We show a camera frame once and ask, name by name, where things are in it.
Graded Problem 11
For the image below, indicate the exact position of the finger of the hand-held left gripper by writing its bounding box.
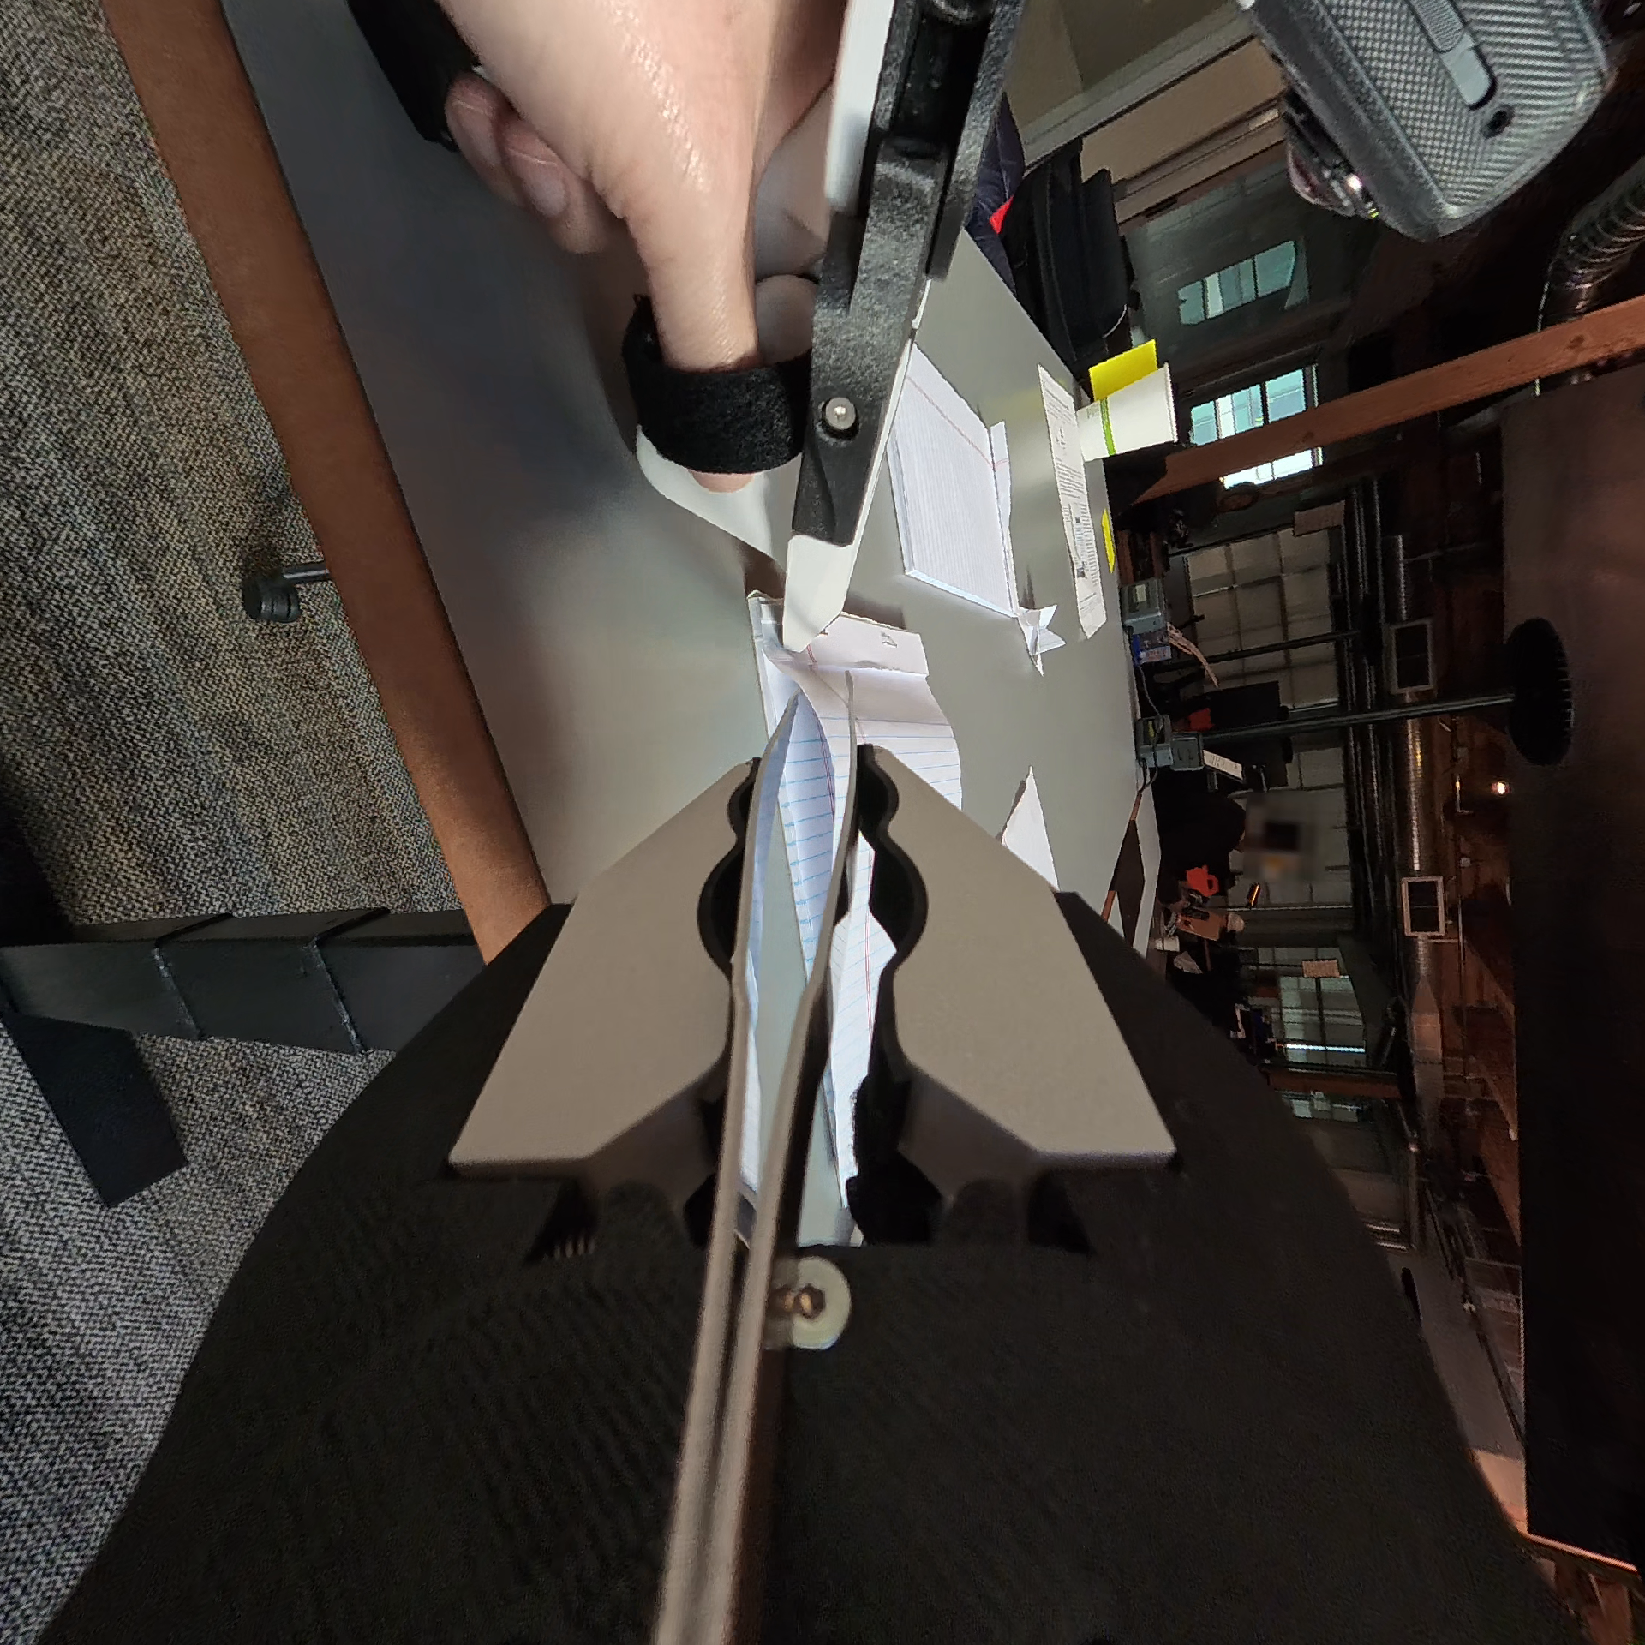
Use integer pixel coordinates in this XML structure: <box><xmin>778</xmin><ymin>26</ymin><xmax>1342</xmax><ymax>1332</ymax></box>
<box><xmin>778</xmin><ymin>284</ymin><xmax>941</xmax><ymax>656</ymax></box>

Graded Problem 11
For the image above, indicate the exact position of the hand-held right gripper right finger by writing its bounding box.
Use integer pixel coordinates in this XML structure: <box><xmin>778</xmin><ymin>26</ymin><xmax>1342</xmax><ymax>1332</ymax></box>
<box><xmin>853</xmin><ymin>745</ymin><xmax>1179</xmax><ymax>1241</ymax></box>

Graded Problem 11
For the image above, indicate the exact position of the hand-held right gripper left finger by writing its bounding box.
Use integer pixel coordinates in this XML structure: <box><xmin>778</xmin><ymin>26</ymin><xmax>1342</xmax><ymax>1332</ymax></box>
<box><xmin>450</xmin><ymin>756</ymin><xmax>772</xmax><ymax>1241</ymax></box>

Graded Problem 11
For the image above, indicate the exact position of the white lined notepad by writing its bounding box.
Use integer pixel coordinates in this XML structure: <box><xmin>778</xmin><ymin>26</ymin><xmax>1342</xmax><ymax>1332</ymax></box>
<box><xmin>747</xmin><ymin>589</ymin><xmax>965</xmax><ymax>900</ymax></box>
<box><xmin>888</xmin><ymin>344</ymin><xmax>1023</xmax><ymax>616</ymax></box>

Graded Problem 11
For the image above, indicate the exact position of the lined paper sheet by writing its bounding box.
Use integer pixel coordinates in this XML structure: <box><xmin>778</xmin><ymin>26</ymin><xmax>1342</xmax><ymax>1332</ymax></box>
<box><xmin>744</xmin><ymin>694</ymin><xmax>900</xmax><ymax>1249</ymax></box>
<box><xmin>1002</xmin><ymin>769</ymin><xmax>1061</xmax><ymax>893</ymax></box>

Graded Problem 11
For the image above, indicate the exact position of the black desk leg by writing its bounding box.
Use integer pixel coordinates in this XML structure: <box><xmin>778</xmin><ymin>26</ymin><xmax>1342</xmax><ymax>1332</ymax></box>
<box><xmin>0</xmin><ymin>907</ymin><xmax>484</xmax><ymax>1204</ymax></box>

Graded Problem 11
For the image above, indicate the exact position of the person's left hand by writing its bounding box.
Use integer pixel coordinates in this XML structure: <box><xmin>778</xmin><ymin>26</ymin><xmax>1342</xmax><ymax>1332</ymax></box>
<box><xmin>437</xmin><ymin>0</ymin><xmax>852</xmax><ymax>369</ymax></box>

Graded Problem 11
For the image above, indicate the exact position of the printed paper sheet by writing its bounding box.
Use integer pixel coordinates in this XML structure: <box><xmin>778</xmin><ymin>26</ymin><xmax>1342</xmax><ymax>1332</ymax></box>
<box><xmin>1038</xmin><ymin>367</ymin><xmax>1110</xmax><ymax>642</ymax></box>

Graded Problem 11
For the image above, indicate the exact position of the white paper cup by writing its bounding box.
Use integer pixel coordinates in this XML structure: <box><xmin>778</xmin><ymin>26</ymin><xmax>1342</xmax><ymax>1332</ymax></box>
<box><xmin>1077</xmin><ymin>363</ymin><xmax>1179</xmax><ymax>462</ymax></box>

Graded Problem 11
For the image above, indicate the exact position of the wooden roof beam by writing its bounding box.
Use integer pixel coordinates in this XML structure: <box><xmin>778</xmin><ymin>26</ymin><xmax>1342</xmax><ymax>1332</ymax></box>
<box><xmin>1132</xmin><ymin>294</ymin><xmax>1645</xmax><ymax>503</ymax></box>

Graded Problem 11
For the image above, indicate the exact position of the chair caster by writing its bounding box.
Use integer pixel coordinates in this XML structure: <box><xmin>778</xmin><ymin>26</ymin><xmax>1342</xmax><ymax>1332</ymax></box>
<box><xmin>242</xmin><ymin>560</ymin><xmax>335</xmax><ymax>629</ymax></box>

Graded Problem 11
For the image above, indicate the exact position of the black stanchion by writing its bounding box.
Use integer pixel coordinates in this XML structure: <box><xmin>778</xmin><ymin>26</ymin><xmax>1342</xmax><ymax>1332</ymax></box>
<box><xmin>1208</xmin><ymin>616</ymin><xmax>1578</xmax><ymax>768</ymax></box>

